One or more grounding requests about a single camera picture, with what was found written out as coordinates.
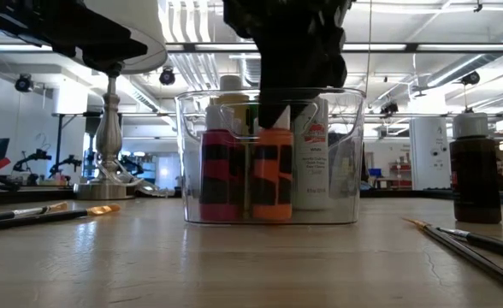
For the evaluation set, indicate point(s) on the small magenta paint bottle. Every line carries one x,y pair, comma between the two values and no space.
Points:
221,171

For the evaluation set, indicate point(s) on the white cylindrical column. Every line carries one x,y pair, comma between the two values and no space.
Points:
429,149

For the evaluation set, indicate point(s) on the table lamp white shade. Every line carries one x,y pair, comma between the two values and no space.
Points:
149,25

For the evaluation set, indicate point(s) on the thin paintbrush silver ferrule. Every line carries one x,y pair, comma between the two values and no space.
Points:
495,247

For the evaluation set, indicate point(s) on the black background robot arm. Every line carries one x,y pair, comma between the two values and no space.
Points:
69,161
42,154

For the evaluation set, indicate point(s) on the small bright orange paint bottle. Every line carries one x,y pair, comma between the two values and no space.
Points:
273,179

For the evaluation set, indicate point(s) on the small dark brown paint bottle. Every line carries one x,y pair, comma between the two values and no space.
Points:
476,179

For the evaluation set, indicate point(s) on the large yellow paint bottle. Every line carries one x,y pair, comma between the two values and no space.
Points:
231,84

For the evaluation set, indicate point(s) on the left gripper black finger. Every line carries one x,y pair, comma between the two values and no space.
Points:
102,45

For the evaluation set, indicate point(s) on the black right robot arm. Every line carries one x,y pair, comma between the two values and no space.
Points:
285,17

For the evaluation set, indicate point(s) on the paintbrush flat orange bristles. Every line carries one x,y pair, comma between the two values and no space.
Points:
63,215

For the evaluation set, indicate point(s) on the fan paintbrush orange bristles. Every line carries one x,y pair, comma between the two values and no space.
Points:
469,256

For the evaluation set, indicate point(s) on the small silver paint bottle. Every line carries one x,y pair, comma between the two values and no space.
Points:
343,171

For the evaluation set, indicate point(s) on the large white paint bottle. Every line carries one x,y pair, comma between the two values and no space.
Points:
311,179

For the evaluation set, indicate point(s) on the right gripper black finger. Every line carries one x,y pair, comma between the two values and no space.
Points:
303,102
270,107

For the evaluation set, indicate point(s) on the clear plastic bin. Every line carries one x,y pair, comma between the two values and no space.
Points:
191,214

